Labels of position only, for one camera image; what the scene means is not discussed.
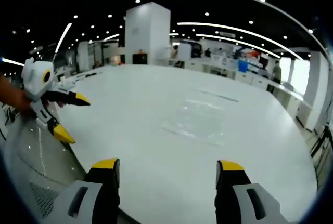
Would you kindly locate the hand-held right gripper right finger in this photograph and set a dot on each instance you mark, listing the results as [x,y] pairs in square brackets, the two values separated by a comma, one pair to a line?
[229,190]

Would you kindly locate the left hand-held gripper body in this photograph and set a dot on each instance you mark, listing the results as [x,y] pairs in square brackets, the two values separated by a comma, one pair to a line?
[35,78]

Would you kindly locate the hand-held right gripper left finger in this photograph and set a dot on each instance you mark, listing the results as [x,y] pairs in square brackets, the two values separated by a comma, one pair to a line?
[104,190]

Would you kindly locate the clear resealable plastic bag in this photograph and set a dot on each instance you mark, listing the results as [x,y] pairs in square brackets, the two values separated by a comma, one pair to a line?
[195,122]

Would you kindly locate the person's left hand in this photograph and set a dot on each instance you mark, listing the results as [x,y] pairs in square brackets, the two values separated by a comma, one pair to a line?
[26,104]

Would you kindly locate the white mesh office chair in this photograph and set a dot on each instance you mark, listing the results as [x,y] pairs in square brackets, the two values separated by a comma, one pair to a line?
[39,161]

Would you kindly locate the black box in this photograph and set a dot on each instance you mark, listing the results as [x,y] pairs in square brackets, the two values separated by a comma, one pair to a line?
[139,58]

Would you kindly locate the white square pillar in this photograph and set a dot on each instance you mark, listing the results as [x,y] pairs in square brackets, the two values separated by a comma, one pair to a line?
[147,34]

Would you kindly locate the blue box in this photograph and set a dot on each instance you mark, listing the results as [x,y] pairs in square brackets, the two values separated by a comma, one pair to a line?
[242,65]

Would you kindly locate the black chair frame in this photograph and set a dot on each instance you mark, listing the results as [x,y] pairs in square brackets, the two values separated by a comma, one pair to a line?
[323,148]

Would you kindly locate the red blue wall banner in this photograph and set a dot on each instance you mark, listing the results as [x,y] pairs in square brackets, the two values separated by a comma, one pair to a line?
[247,53]

